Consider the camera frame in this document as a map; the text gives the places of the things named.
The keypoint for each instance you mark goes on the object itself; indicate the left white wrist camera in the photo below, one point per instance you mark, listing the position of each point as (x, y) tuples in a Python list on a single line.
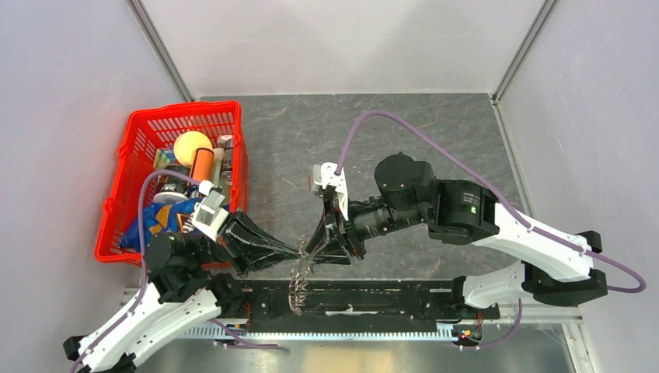
[(209, 216)]

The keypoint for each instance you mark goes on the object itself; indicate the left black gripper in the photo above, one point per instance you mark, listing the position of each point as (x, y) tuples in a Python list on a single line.
[(238, 232)]

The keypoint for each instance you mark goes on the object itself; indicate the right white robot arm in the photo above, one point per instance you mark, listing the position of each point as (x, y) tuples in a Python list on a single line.
[(552, 267)]

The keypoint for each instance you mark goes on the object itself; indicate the clear green bottle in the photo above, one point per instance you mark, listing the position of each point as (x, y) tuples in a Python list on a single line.
[(221, 174)]

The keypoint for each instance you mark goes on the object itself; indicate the colourful small box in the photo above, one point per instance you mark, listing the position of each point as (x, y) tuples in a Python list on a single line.
[(163, 157)]

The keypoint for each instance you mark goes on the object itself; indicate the orange cylinder bottle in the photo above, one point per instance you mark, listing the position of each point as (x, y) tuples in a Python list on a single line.
[(202, 164)]

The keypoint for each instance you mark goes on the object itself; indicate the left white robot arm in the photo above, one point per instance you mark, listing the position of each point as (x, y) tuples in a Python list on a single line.
[(178, 292)]

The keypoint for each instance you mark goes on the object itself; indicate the black can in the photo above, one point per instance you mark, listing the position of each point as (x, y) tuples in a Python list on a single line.
[(170, 189)]

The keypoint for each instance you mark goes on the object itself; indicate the yellow ball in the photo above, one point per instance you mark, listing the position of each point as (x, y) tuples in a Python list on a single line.
[(186, 145)]

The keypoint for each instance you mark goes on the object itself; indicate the blue Doritos chip bag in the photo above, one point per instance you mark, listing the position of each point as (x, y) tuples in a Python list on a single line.
[(158, 218)]

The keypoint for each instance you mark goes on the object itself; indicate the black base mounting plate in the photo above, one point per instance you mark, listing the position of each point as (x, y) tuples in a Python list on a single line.
[(350, 306)]

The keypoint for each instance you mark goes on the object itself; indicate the red plastic basket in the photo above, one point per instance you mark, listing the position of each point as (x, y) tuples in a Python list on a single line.
[(148, 131)]

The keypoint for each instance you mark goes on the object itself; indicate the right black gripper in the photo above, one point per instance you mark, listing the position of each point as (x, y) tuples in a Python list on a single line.
[(336, 217)]

